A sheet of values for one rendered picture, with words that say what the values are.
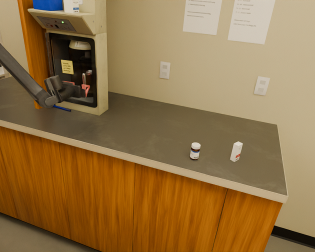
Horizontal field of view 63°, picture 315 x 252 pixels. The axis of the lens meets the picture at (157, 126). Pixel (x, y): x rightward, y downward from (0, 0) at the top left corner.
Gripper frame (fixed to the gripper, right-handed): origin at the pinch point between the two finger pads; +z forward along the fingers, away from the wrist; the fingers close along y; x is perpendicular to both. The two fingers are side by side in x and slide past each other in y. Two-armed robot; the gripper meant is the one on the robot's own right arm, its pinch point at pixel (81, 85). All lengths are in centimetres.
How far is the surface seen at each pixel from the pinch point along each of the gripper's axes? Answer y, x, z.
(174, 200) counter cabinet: -63, 44, -19
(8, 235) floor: 53, 114, -28
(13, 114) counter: 39.4, 20.3, -12.7
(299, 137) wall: -124, 30, 51
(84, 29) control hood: -1.8, -28.5, 4.5
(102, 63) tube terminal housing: -5.5, -9.4, 14.1
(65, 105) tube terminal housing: 19.2, 19.0, 8.5
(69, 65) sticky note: 12.0, -7.3, 7.8
